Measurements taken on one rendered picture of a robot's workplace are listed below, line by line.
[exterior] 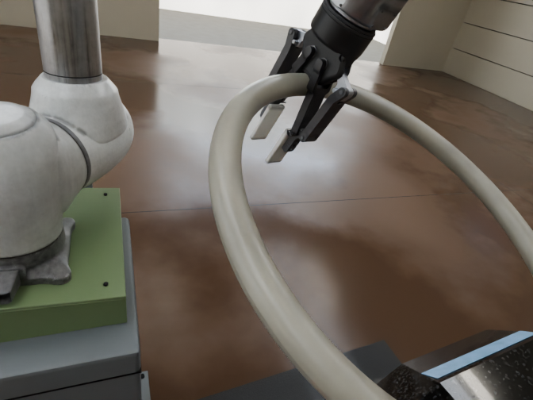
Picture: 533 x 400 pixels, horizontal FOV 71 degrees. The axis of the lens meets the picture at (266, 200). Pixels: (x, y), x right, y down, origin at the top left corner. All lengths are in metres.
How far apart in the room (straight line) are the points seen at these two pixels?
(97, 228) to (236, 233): 0.61
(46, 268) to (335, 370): 0.58
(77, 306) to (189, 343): 1.04
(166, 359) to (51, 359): 0.96
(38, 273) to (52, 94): 0.31
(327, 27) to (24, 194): 0.49
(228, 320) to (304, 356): 1.54
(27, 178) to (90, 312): 0.25
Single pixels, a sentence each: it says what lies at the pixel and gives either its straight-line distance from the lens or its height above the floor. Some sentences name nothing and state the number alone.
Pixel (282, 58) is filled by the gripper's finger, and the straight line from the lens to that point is 0.56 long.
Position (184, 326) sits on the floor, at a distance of 1.77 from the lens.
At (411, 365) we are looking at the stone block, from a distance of 0.88.
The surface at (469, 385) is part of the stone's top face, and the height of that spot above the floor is 0.84.
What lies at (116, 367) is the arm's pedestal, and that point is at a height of 0.77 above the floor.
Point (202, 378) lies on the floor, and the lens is 1.64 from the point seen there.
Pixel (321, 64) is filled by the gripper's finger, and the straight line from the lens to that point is 0.50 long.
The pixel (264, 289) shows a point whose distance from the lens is 0.27.
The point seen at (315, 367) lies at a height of 1.19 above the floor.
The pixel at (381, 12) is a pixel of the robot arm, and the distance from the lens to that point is 0.46.
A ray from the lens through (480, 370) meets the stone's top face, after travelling 0.86.
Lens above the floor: 1.41
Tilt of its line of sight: 33 degrees down
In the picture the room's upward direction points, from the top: 12 degrees clockwise
